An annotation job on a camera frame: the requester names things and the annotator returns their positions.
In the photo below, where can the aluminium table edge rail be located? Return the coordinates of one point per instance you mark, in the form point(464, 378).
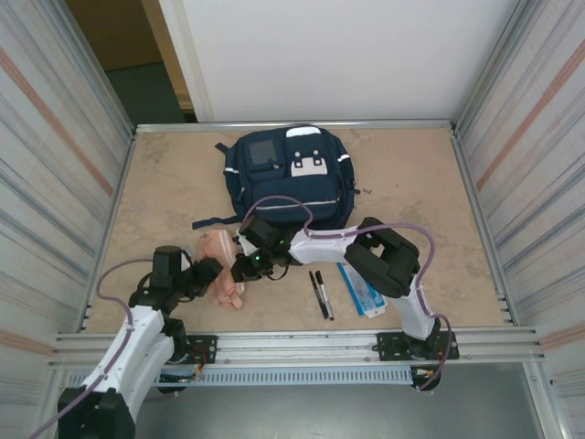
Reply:
point(183, 125)

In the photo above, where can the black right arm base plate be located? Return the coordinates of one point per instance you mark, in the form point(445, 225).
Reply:
point(388, 345)

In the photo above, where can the brown wooden door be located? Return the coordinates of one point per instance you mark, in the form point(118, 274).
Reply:
point(114, 32)

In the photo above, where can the pink pencil case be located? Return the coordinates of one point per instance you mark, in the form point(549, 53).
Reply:
point(226, 297)

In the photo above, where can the white door frame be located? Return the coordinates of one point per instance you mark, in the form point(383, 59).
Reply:
point(187, 55)

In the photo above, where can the thin black pen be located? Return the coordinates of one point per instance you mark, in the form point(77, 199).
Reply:
point(318, 295)

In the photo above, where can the black and white marker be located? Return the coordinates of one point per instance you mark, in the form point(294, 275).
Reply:
point(325, 296)

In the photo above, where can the long aluminium mounting rail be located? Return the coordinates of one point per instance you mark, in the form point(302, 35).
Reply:
point(297, 347)

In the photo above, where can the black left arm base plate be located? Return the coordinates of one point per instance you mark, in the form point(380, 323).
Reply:
point(205, 350)

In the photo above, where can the navy blue backpack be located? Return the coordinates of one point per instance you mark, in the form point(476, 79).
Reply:
point(283, 183)

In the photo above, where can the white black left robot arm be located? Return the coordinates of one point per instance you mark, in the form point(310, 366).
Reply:
point(137, 356)

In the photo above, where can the blue white ruler set package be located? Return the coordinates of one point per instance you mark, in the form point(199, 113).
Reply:
point(365, 302)

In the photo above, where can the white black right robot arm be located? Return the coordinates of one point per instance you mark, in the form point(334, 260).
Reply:
point(320, 251)

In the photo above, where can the aluminium side rail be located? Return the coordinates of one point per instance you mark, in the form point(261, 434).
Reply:
point(120, 187)
point(475, 201)

